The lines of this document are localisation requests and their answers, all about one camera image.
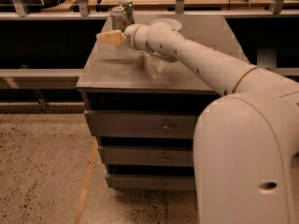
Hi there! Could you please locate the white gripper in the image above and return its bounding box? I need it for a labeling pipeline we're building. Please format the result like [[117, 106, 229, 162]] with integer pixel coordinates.
[[96, 24, 150, 50]]

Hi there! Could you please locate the silver 7up can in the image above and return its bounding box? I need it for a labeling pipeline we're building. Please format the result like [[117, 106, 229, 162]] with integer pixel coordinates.
[[110, 6, 127, 32]]

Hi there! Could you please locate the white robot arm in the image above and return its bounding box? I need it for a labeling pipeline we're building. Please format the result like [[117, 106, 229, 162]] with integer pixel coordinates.
[[98, 21, 299, 224]]

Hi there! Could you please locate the green soda can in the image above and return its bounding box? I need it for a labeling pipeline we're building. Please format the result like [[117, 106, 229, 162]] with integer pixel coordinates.
[[119, 0, 135, 24]]

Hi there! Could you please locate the white bowl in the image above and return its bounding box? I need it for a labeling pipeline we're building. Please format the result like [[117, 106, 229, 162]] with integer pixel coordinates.
[[150, 18, 182, 31]]

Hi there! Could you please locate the grey drawer cabinet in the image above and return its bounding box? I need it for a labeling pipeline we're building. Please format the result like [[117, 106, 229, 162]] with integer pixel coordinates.
[[76, 14, 250, 192]]

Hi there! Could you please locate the top grey drawer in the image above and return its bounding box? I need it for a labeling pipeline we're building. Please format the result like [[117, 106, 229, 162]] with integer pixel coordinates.
[[84, 110, 196, 139]]

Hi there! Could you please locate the grey drawer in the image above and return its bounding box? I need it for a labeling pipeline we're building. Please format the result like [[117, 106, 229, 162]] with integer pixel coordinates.
[[98, 146, 193, 167], [84, 110, 196, 139], [106, 174, 195, 191]]

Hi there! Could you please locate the middle grey drawer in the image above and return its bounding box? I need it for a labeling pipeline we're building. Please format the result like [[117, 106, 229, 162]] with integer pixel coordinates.
[[98, 146, 193, 167]]

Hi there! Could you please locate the bottom grey drawer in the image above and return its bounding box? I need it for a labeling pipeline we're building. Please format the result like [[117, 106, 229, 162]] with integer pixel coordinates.
[[106, 174, 195, 191]]

